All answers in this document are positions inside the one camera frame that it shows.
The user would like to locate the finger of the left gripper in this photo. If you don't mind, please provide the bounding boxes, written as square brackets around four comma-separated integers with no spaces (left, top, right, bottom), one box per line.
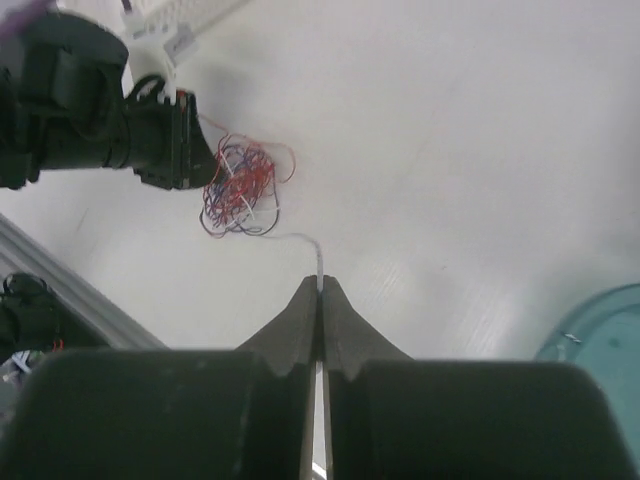
[188,114,219,189]

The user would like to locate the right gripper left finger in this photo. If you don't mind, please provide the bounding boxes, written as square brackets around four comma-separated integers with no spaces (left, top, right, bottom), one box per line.
[1,276,318,479]

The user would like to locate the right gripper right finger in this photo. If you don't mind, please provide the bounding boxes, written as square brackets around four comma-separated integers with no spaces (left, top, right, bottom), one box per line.
[322,276,639,479]

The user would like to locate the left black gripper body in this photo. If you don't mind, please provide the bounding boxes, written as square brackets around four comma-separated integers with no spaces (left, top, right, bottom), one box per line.
[102,74,196,190]

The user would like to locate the red white purple wires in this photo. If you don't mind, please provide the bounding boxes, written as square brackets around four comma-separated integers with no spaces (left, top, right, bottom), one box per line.
[198,115,297,240]

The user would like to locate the single white wire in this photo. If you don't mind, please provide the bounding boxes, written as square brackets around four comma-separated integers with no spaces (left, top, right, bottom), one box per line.
[259,232,325,291]

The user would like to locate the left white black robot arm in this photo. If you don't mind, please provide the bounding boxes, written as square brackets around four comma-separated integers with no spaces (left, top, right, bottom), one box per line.
[1,12,222,190]

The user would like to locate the white perforated basket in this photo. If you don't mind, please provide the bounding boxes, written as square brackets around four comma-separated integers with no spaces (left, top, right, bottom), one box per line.
[131,0,249,34]

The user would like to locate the teal transparent plastic bin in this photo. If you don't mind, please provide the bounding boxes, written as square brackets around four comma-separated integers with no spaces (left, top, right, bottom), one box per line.
[535,284,639,405]

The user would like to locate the aluminium mounting rail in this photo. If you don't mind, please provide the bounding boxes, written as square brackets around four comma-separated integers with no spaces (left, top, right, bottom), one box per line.
[1,217,165,349]

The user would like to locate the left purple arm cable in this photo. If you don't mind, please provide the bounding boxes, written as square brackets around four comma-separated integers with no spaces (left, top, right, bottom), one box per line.
[0,0,54,39]

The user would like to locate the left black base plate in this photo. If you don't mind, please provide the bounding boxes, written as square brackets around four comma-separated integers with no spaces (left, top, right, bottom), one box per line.
[1,273,108,362]

